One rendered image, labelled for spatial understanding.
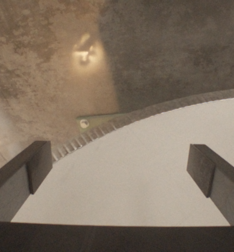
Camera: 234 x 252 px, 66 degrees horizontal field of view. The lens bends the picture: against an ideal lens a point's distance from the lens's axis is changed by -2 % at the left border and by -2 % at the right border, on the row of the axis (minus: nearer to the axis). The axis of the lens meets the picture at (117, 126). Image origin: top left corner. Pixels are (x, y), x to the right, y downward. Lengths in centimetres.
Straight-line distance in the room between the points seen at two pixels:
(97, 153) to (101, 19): 40
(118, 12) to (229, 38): 32
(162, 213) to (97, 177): 11
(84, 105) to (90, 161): 42
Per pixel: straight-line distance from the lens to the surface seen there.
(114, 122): 38
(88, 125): 74
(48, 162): 17
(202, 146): 17
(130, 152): 31
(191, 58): 62
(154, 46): 60
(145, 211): 25
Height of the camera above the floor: 57
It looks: 51 degrees down
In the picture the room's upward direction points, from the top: 169 degrees counter-clockwise
